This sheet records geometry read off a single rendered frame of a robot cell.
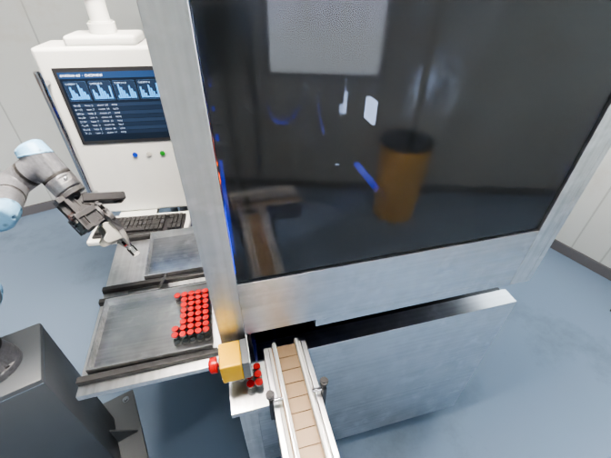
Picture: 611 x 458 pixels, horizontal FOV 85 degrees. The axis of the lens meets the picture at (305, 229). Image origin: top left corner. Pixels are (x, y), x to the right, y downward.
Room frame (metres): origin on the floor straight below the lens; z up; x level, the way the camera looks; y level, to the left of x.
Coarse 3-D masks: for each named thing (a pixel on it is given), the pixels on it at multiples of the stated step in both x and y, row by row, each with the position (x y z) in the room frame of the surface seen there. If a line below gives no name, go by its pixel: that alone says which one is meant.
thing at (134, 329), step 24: (168, 288) 0.78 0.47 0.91; (192, 288) 0.80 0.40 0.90; (120, 312) 0.71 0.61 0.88; (144, 312) 0.71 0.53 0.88; (168, 312) 0.71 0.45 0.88; (96, 336) 0.59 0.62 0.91; (120, 336) 0.61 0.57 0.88; (144, 336) 0.61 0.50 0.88; (168, 336) 0.62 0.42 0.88; (96, 360) 0.53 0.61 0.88; (120, 360) 0.53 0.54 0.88; (144, 360) 0.52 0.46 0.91
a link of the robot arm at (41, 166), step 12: (24, 144) 0.81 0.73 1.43; (36, 144) 0.83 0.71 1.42; (24, 156) 0.80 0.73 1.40; (36, 156) 0.80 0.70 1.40; (48, 156) 0.82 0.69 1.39; (24, 168) 0.78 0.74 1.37; (36, 168) 0.79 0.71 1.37; (48, 168) 0.79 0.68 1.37; (60, 168) 0.81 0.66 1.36; (36, 180) 0.79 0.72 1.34; (48, 180) 0.78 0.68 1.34
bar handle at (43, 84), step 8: (40, 72) 1.33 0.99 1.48; (40, 80) 1.32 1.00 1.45; (48, 80) 1.38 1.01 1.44; (40, 88) 1.32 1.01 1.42; (48, 96) 1.32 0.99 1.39; (48, 104) 1.32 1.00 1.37; (56, 112) 1.33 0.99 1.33; (56, 120) 1.32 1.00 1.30; (64, 128) 1.33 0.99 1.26; (64, 136) 1.32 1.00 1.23; (72, 144) 1.33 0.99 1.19; (72, 152) 1.32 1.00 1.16; (80, 168) 1.32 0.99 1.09; (80, 176) 1.32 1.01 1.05; (88, 184) 1.32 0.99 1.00; (88, 192) 1.32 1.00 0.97; (96, 192) 1.37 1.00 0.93
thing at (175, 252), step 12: (180, 228) 1.12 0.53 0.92; (192, 228) 1.13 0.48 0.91; (156, 240) 1.08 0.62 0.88; (168, 240) 1.08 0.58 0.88; (180, 240) 1.08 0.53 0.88; (192, 240) 1.08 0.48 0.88; (156, 252) 1.01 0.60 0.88; (168, 252) 1.01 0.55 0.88; (180, 252) 1.01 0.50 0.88; (192, 252) 1.01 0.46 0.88; (156, 264) 0.93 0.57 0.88; (168, 264) 0.93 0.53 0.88; (180, 264) 0.93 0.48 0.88; (192, 264) 0.94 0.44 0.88; (144, 276) 0.84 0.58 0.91; (156, 276) 0.85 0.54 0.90
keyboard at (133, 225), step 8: (128, 216) 1.32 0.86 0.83; (136, 216) 1.32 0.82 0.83; (144, 216) 1.32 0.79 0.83; (152, 216) 1.32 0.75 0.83; (160, 216) 1.32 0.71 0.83; (168, 216) 1.33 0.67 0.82; (176, 216) 1.32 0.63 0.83; (184, 216) 1.34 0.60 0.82; (128, 224) 1.25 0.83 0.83; (136, 224) 1.25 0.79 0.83; (144, 224) 1.26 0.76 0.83; (152, 224) 1.25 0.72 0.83; (160, 224) 1.26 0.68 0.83; (168, 224) 1.26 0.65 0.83; (176, 224) 1.26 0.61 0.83; (184, 224) 1.28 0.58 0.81; (96, 232) 1.19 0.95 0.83; (128, 232) 1.21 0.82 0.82; (136, 232) 1.21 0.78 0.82; (144, 232) 1.21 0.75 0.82; (152, 232) 1.21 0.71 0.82
